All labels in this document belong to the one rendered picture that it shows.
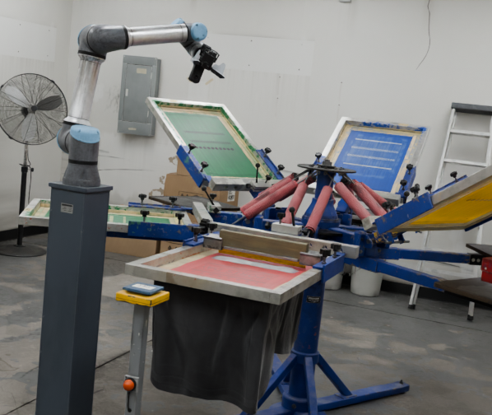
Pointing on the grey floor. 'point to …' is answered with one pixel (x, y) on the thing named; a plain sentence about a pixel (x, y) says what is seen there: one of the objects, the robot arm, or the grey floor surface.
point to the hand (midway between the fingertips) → (208, 71)
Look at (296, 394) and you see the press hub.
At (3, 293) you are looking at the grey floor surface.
